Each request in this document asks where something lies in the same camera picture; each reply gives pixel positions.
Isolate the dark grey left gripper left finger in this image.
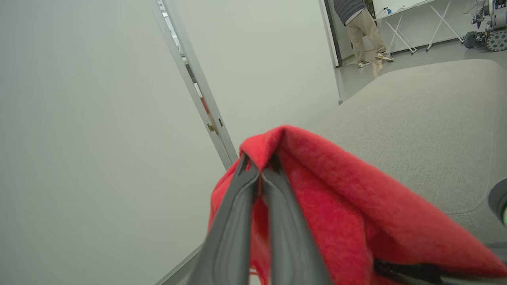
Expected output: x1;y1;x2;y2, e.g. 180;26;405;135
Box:
187;153;260;285

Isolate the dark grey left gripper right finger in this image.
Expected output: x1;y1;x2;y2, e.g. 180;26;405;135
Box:
261;158;332;285

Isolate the dark door frame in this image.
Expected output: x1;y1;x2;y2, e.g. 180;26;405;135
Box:
324;0;343;67

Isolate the grey fabric sofa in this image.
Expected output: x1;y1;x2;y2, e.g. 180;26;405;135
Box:
307;59;507;254

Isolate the person in beige trousers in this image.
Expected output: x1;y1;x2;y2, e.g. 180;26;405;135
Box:
334;0;395;68

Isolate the grey round robot part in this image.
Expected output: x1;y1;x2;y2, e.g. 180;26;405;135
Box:
488;177;507;227

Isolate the grey metal partition post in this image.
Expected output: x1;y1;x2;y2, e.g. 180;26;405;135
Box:
152;0;239;171

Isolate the white folding table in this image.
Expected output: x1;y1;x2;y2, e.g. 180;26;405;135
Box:
374;0;464;55

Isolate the red fleece garment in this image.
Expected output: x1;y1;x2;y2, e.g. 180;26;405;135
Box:
207;125;507;285

